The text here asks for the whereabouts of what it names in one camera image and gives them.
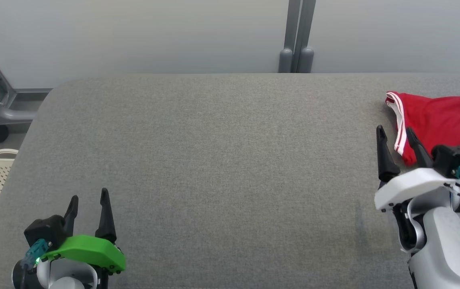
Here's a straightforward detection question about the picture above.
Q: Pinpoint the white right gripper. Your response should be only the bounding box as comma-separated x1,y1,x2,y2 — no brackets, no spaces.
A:
374,125,460,211

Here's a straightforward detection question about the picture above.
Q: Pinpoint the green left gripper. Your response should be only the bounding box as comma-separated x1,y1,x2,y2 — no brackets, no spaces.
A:
41,187,127,273

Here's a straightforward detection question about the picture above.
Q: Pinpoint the red jersey with white sleeves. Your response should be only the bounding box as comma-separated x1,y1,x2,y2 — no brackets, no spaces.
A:
386,91,460,177

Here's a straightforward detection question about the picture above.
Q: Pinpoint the teal plug left arm cable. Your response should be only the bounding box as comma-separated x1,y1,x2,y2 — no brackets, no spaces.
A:
21,239,51,269

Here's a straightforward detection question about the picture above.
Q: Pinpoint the grey double metal post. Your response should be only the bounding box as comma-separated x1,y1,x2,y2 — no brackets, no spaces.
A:
278,0,317,73

